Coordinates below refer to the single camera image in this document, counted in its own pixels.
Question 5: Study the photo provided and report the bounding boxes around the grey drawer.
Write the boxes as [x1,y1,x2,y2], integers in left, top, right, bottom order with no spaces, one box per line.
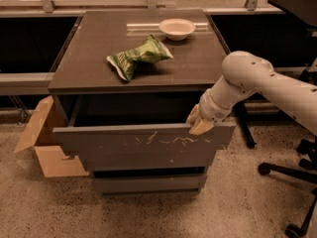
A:
[53,92,235,172]
[92,175,207,194]

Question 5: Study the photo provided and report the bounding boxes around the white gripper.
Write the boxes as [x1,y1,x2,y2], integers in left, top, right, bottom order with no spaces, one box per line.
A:
[186,88,228,135]

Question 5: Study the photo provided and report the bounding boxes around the white paper bowl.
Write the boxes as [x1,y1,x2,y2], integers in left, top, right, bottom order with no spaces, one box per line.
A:
[158,19,195,41]

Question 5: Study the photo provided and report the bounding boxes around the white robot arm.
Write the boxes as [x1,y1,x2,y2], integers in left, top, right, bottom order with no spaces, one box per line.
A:
[187,51,317,135]

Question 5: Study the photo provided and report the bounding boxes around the black office chair base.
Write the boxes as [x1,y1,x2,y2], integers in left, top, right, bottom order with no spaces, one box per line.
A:
[258,134,317,238]

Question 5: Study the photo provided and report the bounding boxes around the grey top drawer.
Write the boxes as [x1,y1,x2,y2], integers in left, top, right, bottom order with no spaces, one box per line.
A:
[53,92,235,172]

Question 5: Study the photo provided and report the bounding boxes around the black desk with legs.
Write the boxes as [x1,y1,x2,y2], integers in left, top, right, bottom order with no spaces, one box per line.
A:
[234,0,317,148]

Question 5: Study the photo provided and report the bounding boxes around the green chip bag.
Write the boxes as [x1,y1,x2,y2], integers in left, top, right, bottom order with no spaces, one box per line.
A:
[106,35,173,81]

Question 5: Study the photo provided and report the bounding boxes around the grey bottom drawer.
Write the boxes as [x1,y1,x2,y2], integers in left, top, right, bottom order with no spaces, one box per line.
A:
[92,175,207,194]

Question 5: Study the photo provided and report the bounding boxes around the grey drawer cabinet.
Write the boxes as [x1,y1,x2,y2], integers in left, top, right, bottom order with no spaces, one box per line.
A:
[49,10,235,194]

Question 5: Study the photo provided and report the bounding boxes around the open cardboard box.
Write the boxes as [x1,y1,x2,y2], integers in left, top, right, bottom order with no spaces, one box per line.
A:
[14,96,89,178]

